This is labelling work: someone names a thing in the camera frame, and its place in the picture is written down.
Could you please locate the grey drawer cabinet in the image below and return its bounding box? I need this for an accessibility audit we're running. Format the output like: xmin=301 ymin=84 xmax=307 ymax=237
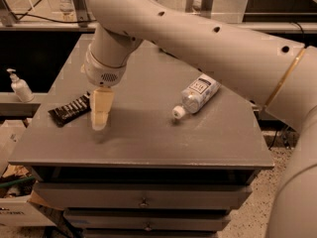
xmin=10 ymin=35 xmax=273 ymax=238

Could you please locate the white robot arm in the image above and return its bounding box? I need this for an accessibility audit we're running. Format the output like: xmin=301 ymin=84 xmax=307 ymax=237
xmin=85 ymin=0 xmax=317 ymax=238

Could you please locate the white pump dispenser bottle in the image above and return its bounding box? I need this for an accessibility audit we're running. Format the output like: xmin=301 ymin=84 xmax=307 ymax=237
xmin=7 ymin=68 xmax=34 ymax=103

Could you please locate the black cable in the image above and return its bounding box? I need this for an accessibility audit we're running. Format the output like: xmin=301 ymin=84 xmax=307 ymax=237
xmin=9 ymin=13 xmax=97 ymax=25

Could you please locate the black rxbar chocolate wrapper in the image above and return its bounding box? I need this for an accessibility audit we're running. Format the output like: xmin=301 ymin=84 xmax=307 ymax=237
xmin=48 ymin=92 xmax=91 ymax=127

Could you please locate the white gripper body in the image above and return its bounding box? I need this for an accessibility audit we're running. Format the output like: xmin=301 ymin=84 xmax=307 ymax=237
xmin=83 ymin=48 xmax=126 ymax=87

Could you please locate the white cardboard box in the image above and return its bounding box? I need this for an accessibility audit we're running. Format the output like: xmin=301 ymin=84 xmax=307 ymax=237
xmin=0 ymin=120 xmax=55 ymax=227

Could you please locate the clear plastic water bottle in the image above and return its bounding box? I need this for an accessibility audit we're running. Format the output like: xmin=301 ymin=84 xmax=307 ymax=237
xmin=172 ymin=73 xmax=221 ymax=119

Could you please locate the top drawer knob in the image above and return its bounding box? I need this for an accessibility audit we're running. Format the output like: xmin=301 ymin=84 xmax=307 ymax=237
xmin=139 ymin=197 xmax=149 ymax=208

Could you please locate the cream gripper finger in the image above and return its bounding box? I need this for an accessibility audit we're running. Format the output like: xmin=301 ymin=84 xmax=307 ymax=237
xmin=90 ymin=87 xmax=114 ymax=131

